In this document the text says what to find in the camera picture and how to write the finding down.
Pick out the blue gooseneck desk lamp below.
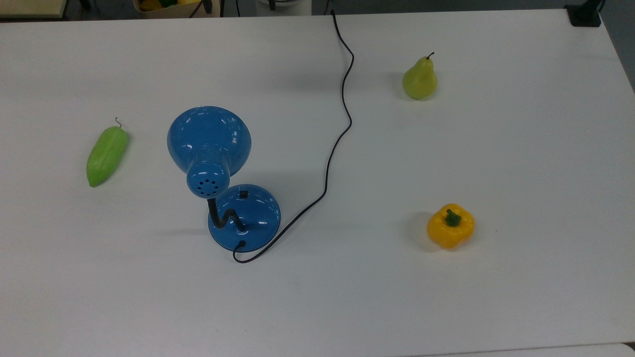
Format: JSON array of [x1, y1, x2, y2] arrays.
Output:
[[167, 105, 282, 253]]

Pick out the green toy pear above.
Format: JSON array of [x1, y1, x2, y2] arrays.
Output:
[[402, 52, 438, 101]]

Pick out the yellow toy bell pepper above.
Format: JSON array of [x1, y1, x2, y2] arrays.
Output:
[[427, 203, 475, 249]]

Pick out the white round base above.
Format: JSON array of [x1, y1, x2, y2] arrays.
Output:
[[255, 0, 312, 16]]

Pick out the green toy cucumber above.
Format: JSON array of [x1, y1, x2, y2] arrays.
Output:
[[86, 118, 130, 188]]

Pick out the bin with yellow toys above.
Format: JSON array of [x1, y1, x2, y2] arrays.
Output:
[[133, 0, 220, 18]]

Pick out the beige wooden table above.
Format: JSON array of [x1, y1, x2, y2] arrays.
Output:
[[0, 0, 68, 19]]

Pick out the black lamp power cable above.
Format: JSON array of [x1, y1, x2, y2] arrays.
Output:
[[232, 9, 355, 264]]

